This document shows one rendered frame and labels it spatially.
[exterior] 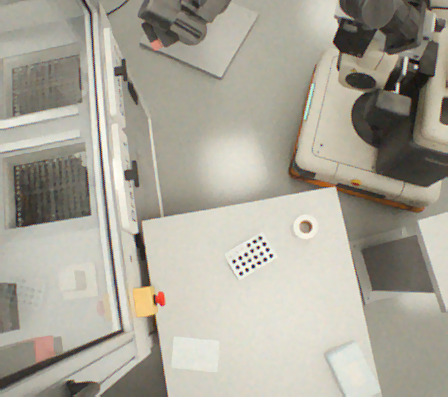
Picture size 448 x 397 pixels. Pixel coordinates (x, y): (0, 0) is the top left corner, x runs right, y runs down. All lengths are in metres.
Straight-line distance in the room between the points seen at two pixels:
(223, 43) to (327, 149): 0.84
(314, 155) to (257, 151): 0.37
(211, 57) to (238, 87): 0.21
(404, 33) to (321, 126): 0.94
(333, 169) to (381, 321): 0.76
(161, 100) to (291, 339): 1.41
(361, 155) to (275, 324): 0.91
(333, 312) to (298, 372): 0.19
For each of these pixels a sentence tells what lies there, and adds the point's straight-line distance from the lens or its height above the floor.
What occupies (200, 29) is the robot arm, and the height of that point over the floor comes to 1.30.
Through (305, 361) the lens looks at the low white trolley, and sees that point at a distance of 1.24.
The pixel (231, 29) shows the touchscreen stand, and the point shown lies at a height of 0.03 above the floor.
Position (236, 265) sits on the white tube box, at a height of 0.80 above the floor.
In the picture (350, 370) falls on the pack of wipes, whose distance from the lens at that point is 1.22.
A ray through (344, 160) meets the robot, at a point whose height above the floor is 0.28.
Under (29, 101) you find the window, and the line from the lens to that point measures 0.71.
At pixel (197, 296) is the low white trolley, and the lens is 1.21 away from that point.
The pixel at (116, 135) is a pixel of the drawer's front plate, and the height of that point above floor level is 0.93.
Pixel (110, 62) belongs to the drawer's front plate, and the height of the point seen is 0.93.
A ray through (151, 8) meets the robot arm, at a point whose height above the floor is 1.35.
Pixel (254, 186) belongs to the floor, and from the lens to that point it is 2.02.
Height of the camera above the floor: 1.96
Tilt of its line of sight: 75 degrees down
